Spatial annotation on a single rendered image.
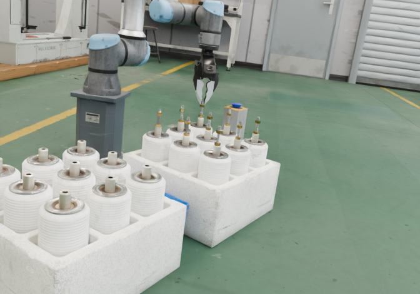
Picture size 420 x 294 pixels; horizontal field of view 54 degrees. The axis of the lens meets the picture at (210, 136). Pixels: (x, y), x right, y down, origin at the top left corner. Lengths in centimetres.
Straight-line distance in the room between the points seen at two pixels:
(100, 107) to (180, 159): 53
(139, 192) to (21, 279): 30
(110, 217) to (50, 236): 14
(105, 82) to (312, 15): 505
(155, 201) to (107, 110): 75
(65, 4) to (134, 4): 329
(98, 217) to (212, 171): 42
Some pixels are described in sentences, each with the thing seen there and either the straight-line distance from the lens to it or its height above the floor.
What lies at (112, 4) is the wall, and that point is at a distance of 693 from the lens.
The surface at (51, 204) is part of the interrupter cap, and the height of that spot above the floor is 25.
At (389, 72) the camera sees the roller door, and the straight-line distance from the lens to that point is 664.
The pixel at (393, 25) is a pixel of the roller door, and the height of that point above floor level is 87.
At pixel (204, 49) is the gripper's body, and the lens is 150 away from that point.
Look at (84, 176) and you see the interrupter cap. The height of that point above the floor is 25.
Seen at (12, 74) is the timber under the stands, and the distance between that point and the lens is 367.
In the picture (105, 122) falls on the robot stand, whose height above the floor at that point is 20.
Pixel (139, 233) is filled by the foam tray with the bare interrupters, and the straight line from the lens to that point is 95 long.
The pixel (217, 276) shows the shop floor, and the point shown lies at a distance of 114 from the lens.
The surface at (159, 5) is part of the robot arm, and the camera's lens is 144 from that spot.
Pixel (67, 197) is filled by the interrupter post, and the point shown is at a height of 27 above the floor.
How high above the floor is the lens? 63
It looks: 15 degrees down
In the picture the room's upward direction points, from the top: 7 degrees clockwise
